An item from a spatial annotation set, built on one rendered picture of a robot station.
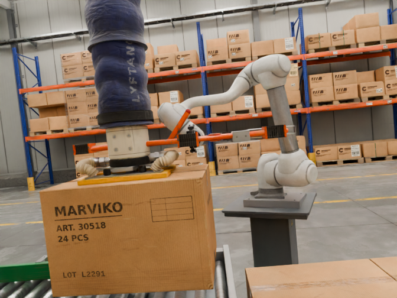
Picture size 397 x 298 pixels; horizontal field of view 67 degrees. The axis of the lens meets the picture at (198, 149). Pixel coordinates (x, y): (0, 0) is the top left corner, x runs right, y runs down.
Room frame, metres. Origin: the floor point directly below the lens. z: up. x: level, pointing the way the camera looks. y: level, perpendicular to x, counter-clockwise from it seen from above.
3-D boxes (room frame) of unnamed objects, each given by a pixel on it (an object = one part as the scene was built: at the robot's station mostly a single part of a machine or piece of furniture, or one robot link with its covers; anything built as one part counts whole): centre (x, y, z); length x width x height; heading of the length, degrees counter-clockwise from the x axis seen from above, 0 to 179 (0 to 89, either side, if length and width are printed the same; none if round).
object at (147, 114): (1.25, 0.29, 1.32); 0.23 x 0.23 x 0.04
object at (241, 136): (1.23, -0.18, 1.20); 0.07 x 0.07 x 0.04; 87
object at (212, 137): (1.36, 0.09, 1.20); 0.93 x 0.30 x 0.04; 87
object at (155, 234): (1.25, 0.28, 0.87); 0.60 x 0.40 x 0.40; 84
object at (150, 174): (1.15, 0.29, 1.10); 0.34 x 0.10 x 0.05; 87
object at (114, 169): (1.25, 0.29, 1.14); 0.34 x 0.25 x 0.06; 87
